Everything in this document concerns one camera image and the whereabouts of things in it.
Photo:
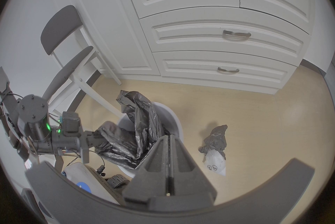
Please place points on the clear printed wrapper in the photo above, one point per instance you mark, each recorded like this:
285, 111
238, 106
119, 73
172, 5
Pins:
216, 164

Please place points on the white trash bin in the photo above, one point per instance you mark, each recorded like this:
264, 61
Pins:
175, 126

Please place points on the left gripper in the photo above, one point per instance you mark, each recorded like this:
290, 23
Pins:
66, 141

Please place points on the white chair grey cushions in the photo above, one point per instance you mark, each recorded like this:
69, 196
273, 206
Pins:
60, 26

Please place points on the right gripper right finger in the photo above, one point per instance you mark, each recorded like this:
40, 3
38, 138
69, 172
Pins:
185, 173

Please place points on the black plastic bag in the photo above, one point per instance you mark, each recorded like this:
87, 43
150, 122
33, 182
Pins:
146, 123

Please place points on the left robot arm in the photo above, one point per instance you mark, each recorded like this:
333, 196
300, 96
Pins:
32, 112

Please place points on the black plastic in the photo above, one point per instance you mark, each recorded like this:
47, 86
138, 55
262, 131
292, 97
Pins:
216, 139

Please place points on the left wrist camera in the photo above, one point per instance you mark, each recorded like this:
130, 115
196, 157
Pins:
70, 122

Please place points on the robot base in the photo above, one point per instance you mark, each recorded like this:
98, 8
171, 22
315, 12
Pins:
86, 178

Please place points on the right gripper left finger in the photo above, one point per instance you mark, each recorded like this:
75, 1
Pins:
154, 170

